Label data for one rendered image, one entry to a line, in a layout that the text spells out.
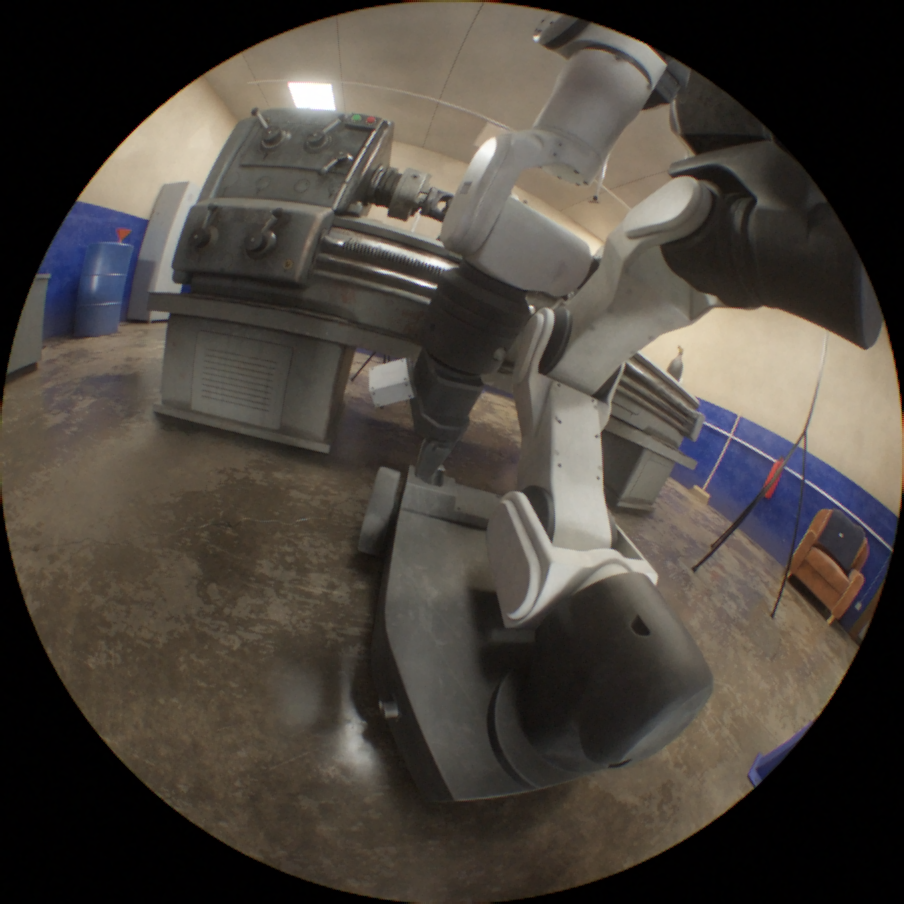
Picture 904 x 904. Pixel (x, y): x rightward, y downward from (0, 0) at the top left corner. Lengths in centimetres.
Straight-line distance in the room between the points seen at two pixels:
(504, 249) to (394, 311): 87
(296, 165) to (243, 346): 68
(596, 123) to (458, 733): 54
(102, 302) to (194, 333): 246
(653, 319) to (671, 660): 42
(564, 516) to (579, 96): 44
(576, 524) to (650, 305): 32
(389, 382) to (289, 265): 72
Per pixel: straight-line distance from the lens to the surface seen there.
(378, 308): 108
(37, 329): 247
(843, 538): 405
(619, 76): 30
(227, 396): 117
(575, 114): 27
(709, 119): 46
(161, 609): 62
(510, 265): 24
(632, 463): 188
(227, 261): 106
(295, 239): 99
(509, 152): 23
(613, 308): 45
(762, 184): 35
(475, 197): 23
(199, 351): 121
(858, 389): 489
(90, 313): 360
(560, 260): 26
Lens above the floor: 49
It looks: 20 degrees down
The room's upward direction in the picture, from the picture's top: 20 degrees clockwise
